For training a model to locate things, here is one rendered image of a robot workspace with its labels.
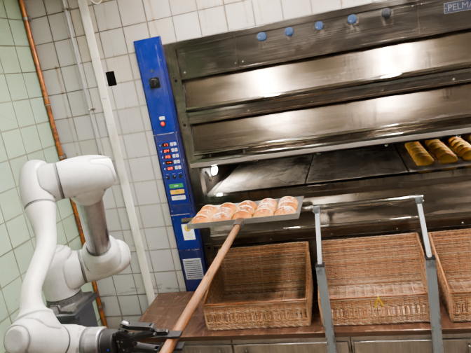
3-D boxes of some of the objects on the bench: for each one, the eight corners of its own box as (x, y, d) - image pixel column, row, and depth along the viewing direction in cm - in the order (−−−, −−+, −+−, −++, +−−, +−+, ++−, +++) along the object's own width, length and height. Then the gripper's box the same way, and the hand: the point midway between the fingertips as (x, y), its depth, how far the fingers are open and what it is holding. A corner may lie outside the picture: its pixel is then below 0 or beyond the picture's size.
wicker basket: (226, 288, 297) (217, 248, 291) (315, 282, 283) (309, 239, 277) (205, 332, 250) (195, 284, 245) (312, 327, 237) (304, 277, 231)
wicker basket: (322, 283, 281) (316, 239, 276) (422, 276, 268) (418, 230, 262) (320, 328, 235) (312, 277, 229) (441, 323, 222) (436, 269, 216)
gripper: (105, 311, 138) (181, 307, 133) (117, 358, 142) (191, 357, 136) (92, 325, 131) (172, 321, 126) (105, 375, 135) (183, 374, 129)
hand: (171, 340), depth 132 cm, fingers closed on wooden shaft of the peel, 3 cm apart
